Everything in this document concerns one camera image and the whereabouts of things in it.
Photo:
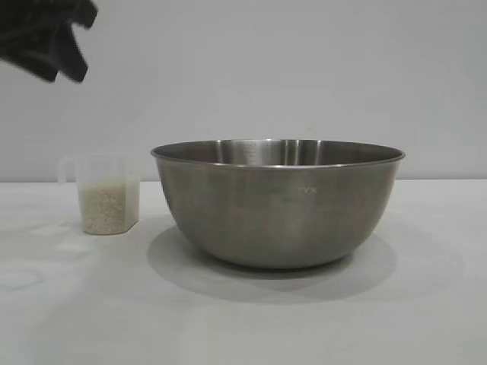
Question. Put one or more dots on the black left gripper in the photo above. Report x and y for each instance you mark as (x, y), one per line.
(34, 23)

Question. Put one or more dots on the clear plastic measuring cup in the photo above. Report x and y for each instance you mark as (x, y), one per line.
(102, 169)

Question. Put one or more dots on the white rice grains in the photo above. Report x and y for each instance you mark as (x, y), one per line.
(108, 209)

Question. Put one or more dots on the stainless steel mixing bowl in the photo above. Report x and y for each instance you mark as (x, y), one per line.
(277, 213)

